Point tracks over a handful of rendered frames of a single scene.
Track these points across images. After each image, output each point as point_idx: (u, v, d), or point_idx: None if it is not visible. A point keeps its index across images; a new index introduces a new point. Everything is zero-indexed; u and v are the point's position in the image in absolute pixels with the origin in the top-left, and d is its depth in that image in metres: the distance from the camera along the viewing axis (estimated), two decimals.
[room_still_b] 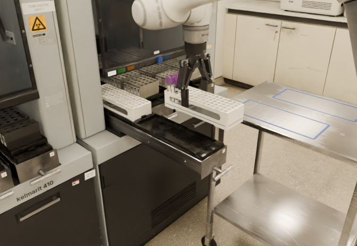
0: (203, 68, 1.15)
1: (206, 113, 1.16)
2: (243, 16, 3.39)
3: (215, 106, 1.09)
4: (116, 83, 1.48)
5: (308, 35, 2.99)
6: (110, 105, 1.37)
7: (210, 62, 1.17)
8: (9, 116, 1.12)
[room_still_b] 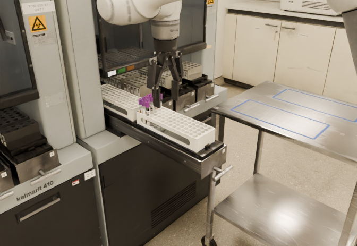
0: (173, 67, 1.09)
1: (178, 136, 1.14)
2: (243, 16, 3.39)
3: (185, 130, 1.06)
4: (116, 83, 1.48)
5: (308, 35, 2.99)
6: (110, 105, 1.37)
7: (181, 61, 1.11)
8: (9, 116, 1.12)
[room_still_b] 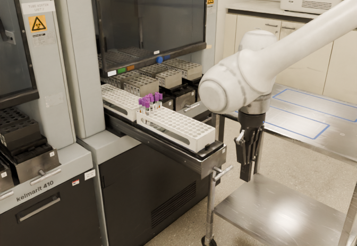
0: None
1: (178, 136, 1.14)
2: (243, 16, 3.39)
3: (185, 130, 1.06)
4: (116, 83, 1.48)
5: None
6: (110, 105, 1.37)
7: (236, 145, 0.91)
8: (9, 116, 1.12)
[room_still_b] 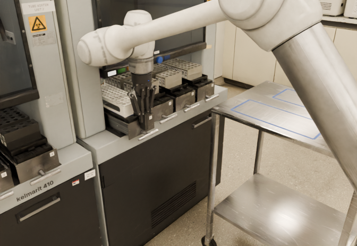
0: (138, 97, 1.22)
1: (115, 107, 1.36)
2: None
3: (117, 100, 1.28)
4: (116, 83, 1.48)
5: None
6: None
7: (130, 100, 1.19)
8: (9, 116, 1.12)
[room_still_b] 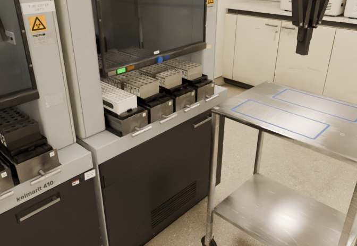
0: (316, 0, 0.78)
1: (109, 104, 1.38)
2: (243, 16, 3.39)
3: (111, 97, 1.31)
4: (116, 83, 1.48)
5: None
6: None
7: None
8: (9, 116, 1.12)
